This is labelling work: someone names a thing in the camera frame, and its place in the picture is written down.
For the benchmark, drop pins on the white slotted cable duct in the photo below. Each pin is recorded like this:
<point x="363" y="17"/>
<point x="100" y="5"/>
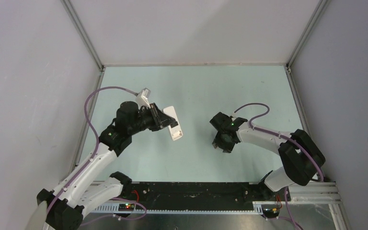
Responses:
<point x="113" y="208"/>

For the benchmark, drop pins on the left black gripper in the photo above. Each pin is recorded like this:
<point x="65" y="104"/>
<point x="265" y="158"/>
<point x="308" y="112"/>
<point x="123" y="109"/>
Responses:
<point x="160" y="120"/>

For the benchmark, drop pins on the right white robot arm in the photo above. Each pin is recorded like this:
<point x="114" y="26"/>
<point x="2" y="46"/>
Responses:
<point x="301" y="158"/>

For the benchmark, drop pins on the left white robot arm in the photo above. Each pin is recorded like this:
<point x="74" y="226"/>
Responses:
<point x="66" y="206"/>

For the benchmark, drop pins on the white red remote control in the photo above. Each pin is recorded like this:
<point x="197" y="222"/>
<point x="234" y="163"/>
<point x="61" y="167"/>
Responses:
<point x="175" y="128"/>

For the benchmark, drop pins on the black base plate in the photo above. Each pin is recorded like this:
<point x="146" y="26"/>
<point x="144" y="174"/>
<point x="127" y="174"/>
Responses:
<point x="197" y="196"/>

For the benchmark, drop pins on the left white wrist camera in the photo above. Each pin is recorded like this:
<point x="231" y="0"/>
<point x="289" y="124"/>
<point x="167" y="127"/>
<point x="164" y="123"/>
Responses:
<point x="142" y="98"/>

